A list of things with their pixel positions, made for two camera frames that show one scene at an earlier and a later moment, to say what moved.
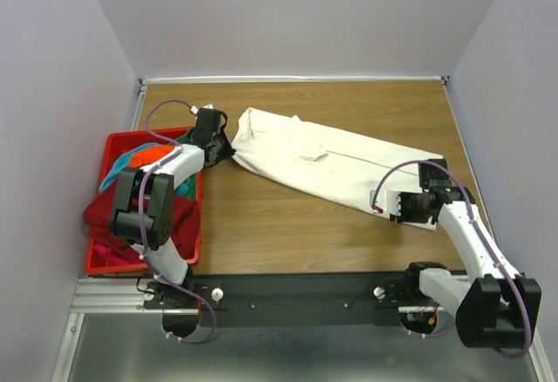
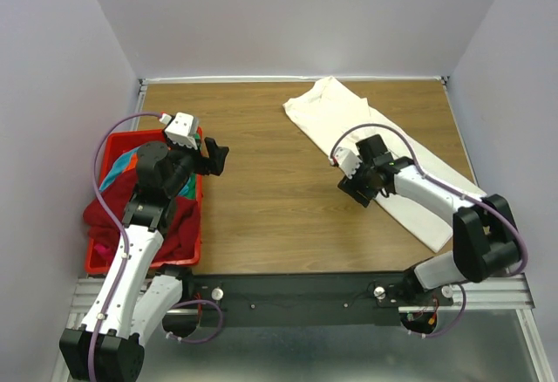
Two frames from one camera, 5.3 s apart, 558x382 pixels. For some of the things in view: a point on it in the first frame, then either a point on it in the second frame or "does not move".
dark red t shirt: [186, 222] does not move
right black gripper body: [411, 208] to [362, 181]
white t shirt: [342, 164] to [341, 119]
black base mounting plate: [286, 299] does not move
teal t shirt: [121, 162] does not move
